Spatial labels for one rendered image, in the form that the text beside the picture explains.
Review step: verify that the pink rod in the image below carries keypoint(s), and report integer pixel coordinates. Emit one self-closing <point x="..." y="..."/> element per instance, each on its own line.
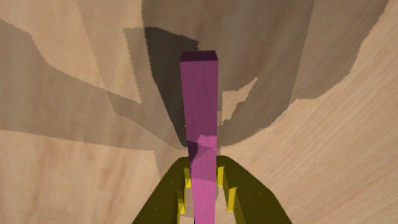
<point x="199" y="77"/>

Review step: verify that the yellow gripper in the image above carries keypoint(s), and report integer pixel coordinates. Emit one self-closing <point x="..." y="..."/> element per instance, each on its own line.
<point x="250" y="200"/>

